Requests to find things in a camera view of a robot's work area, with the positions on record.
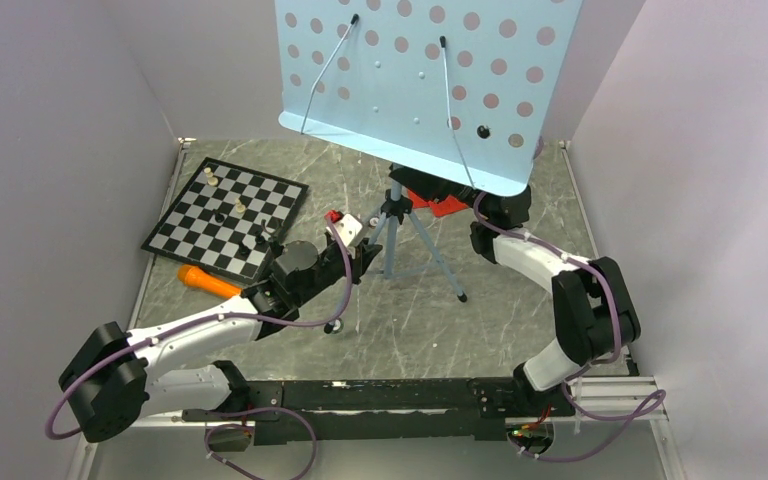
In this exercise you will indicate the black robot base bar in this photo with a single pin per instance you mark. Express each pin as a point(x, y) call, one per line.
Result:
point(481, 408)

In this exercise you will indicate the black white chessboard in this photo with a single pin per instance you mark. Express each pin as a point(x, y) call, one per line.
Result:
point(188, 233)

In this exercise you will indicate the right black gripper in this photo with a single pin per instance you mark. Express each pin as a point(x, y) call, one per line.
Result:
point(423, 183)

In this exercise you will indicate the electronics board right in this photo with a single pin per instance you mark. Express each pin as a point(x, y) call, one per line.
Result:
point(534, 438)

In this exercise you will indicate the red sheet music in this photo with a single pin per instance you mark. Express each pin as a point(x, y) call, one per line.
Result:
point(448, 206)

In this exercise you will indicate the orange toy microphone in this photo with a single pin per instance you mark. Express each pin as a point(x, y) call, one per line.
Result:
point(196, 278)

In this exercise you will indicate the light blue music stand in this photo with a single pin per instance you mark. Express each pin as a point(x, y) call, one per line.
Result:
point(458, 90)

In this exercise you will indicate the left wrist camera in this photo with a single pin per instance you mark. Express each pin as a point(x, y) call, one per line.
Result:
point(350, 228)

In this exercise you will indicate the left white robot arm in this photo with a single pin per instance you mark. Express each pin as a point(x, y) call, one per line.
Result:
point(118, 376)

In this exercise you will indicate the black poker chip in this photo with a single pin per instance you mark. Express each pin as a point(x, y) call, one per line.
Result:
point(333, 327)

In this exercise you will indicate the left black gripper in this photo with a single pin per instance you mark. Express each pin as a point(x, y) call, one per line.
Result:
point(364, 255)

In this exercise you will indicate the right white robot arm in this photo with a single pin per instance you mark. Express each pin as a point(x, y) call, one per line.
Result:
point(594, 316)

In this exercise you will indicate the small electronics box left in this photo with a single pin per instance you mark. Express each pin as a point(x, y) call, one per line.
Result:
point(228, 439)

